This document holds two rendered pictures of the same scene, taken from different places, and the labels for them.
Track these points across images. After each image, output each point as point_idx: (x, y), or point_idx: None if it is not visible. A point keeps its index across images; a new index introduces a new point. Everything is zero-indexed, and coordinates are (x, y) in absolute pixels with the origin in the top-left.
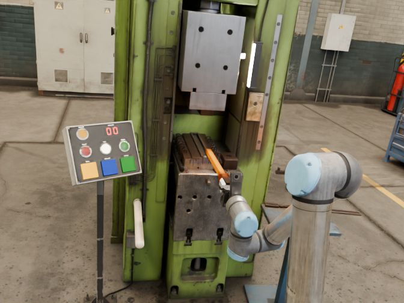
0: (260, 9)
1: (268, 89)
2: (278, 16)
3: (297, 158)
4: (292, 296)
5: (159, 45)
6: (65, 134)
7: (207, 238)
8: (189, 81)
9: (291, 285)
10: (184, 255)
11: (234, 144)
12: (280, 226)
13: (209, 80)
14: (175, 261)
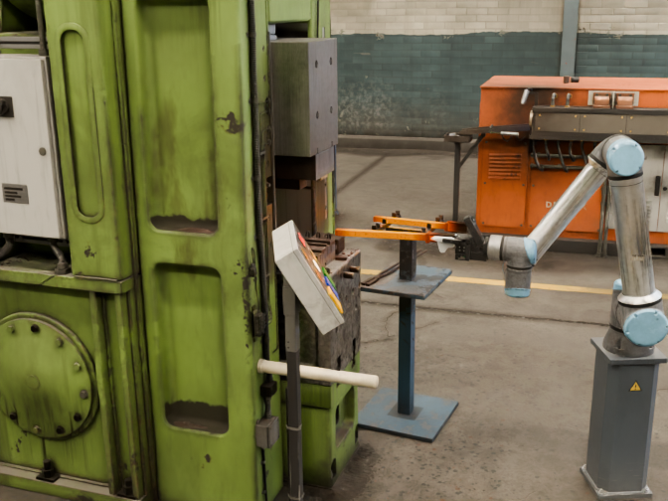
0: (313, 25)
1: None
2: (322, 30)
3: (622, 145)
4: (641, 259)
5: (258, 101)
6: (295, 262)
7: (348, 362)
8: (314, 140)
9: (638, 251)
10: (336, 403)
11: (297, 225)
12: (549, 238)
13: (324, 132)
14: (332, 419)
